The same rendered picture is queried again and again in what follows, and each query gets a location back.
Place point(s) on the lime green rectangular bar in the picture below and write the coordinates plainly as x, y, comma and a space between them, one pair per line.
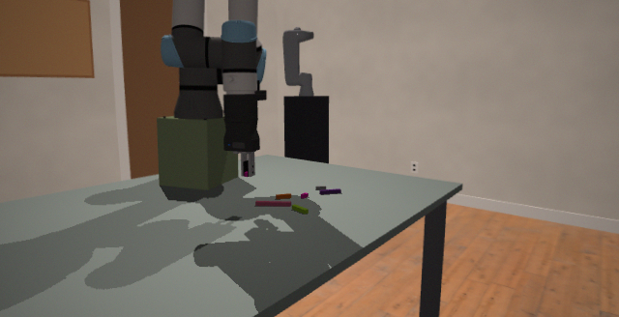
300, 209

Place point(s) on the purple rod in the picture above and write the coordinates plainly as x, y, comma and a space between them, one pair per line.
329, 191

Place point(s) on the pink rod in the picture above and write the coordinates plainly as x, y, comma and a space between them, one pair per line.
273, 203

